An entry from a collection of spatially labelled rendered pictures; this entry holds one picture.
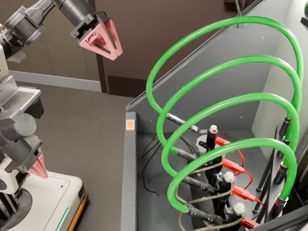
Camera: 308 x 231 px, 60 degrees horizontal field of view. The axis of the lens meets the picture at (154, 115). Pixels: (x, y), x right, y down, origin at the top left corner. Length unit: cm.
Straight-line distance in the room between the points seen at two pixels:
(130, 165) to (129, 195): 11
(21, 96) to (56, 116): 161
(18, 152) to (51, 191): 98
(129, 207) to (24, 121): 36
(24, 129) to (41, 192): 107
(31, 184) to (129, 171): 104
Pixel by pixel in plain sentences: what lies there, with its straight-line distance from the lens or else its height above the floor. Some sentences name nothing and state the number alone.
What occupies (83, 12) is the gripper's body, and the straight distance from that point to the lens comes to 62.
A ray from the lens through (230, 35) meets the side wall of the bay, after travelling 96.
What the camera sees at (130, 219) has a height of 95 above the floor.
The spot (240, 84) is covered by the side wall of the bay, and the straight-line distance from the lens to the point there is 107.
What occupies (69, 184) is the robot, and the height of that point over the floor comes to 28.
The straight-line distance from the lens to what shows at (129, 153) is 91.
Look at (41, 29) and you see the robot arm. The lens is 109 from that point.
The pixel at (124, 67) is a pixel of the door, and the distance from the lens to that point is 262.
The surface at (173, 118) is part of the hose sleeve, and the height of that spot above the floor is 117.
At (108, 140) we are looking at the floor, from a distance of 234.
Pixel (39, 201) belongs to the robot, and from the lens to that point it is 172.
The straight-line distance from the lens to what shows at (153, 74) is 61.
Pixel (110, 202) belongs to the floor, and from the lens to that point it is 194.
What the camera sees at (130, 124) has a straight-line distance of 100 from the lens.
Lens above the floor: 162
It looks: 39 degrees down
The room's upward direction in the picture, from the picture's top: straight up
